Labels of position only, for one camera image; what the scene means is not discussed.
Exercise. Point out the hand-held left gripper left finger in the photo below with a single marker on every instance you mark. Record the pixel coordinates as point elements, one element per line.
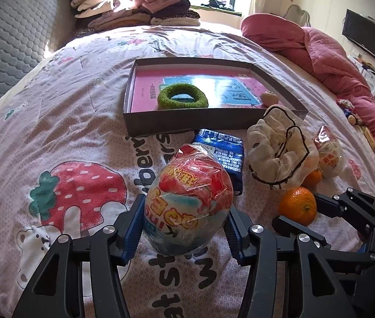
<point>134,233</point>

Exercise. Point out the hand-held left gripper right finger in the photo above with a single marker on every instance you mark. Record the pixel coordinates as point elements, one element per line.
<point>234,238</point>

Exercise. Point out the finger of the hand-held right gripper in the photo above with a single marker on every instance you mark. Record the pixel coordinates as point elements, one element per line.
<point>285,223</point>
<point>326,203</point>

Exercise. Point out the orange mandarin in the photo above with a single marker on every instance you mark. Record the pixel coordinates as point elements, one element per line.
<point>297,205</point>
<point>313,177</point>

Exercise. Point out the small toy egg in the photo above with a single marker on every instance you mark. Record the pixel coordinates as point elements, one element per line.
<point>329,155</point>

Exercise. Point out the large toy egg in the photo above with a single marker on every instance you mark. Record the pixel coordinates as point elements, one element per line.
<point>187,198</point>

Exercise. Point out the white scrunchie with black trim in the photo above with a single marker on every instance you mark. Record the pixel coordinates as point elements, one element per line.
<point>273,149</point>

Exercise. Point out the blue snack packet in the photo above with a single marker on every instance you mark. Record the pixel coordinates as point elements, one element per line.
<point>222,147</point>

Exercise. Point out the grey cardboard box with pink inside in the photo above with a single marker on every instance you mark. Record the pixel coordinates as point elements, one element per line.
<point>134,119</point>

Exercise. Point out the yellow flat packet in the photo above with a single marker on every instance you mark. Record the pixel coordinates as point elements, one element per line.
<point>369,136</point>

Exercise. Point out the small colourful toy figure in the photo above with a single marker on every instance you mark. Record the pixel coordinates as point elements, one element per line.
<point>348,111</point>

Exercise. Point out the small beige round object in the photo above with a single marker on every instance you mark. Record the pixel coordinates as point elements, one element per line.
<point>268,98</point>

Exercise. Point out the white plastic drawer unit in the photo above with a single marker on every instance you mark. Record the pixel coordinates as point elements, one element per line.
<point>373,78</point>

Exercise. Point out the green fuzzy scrunchie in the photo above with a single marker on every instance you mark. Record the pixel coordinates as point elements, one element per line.
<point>164,97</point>

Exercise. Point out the pink quilted blanket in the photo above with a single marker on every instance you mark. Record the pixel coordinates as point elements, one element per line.
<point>326,56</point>

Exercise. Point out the black flat television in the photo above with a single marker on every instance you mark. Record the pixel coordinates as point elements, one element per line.
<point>366,36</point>

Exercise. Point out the green windowsill cloth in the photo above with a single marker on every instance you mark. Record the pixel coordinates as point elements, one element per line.
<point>230,12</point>

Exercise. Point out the grey quilted headboard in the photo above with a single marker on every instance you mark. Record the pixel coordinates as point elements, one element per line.
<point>8,46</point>

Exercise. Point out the dark clothes on windowsill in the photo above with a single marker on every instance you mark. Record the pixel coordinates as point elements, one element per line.
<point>219,4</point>

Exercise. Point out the pile of folded clothes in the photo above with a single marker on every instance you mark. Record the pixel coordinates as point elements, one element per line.
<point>134,5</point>

